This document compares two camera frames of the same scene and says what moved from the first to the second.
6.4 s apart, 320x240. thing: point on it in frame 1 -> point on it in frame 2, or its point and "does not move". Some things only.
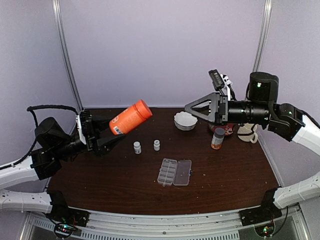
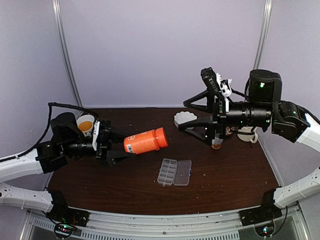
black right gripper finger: x=212 y=116 -> x=204 y=130
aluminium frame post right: x=267 y=14 does not move
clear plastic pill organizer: x=172 y=172 does not move
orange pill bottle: x=130 y=118 -> x=146 y=141
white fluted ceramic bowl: x=184 y=121 does not move
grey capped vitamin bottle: x=218 y=138 does not move
